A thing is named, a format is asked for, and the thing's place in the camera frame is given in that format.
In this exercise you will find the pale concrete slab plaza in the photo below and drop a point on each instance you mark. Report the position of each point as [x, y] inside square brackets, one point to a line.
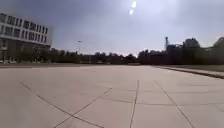
[110, 83]

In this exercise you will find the tall lamp pole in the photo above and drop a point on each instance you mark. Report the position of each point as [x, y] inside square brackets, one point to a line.
[79, 46]

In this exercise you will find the tall lattice tower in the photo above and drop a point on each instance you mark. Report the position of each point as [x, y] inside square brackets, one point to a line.
[166, 42]

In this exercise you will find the row of dark trees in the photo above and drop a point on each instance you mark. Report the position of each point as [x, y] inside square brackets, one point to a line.
[173, 55]

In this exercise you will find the raised kerb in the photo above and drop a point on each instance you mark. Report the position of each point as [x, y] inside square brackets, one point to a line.
[196, 71]

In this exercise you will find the grass strip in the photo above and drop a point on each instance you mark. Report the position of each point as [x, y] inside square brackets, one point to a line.
[203, 67]

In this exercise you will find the white building with dark windows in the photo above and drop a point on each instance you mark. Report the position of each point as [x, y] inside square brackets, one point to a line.
[20, 35]

